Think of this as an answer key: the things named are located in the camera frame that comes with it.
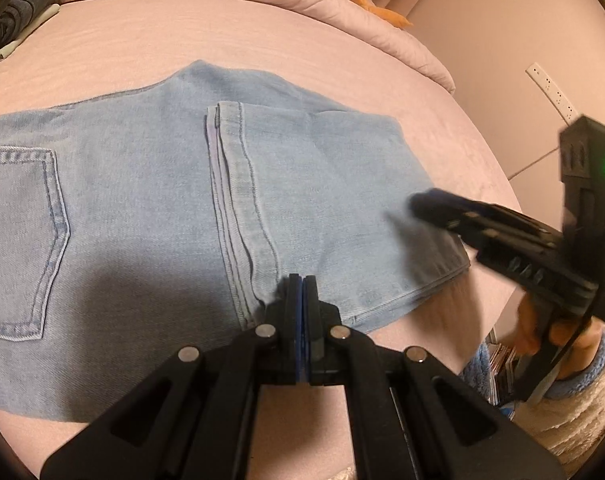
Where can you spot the person's right hand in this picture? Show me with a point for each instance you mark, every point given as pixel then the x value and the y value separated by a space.
pixel 527 330

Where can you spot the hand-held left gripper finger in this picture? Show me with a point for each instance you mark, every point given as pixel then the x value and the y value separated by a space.
pixel 308 330
pixel 296 330

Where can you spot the light green folded cloth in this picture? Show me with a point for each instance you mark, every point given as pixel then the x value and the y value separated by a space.
pixel 32 32

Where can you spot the light blue denim pants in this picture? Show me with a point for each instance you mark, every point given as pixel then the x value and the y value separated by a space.
pixel 132 210

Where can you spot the stack of books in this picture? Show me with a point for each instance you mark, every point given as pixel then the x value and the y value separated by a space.
pixel 502 370

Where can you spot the person's right forearm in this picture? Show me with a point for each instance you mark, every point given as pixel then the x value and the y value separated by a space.
pixel 582 425

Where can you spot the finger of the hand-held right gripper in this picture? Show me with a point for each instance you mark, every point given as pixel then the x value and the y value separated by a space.
pixel 482 225

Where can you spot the white power strip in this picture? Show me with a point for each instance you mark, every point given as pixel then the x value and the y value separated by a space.
pixel 552 91

